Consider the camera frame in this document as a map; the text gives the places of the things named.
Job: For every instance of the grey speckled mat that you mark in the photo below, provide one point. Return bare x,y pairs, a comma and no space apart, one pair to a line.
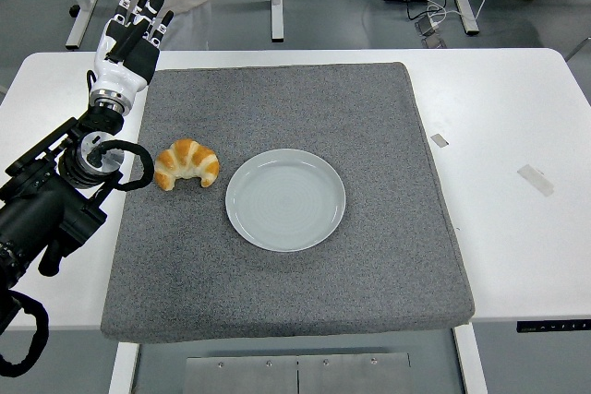
300,283

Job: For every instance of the long clear tape piece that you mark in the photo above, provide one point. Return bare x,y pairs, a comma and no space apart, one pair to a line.
535,180

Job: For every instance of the small clear tape piece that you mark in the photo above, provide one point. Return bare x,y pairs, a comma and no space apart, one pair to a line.
440,140

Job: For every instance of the grey metal plate with screws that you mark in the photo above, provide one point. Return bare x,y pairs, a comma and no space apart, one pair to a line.
295,373

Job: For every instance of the grey foot pedal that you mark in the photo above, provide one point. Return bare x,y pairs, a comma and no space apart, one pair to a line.
425,26
435,41

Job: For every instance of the grey metal bar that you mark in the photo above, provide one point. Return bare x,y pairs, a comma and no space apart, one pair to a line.
581,46

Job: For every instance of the pale grey round plate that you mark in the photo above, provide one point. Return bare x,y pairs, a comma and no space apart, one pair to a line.
286,200

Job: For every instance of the black table control panel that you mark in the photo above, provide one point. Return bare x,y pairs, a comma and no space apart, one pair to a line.
554,326

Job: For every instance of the black caster wheel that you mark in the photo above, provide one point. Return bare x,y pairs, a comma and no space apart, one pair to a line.
74,10

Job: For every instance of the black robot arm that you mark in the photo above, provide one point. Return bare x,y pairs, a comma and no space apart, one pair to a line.
37,209

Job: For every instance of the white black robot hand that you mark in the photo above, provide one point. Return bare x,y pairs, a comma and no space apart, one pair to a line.
121,72

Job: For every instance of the golden croissant bread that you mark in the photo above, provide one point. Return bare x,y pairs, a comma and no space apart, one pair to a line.
184,158

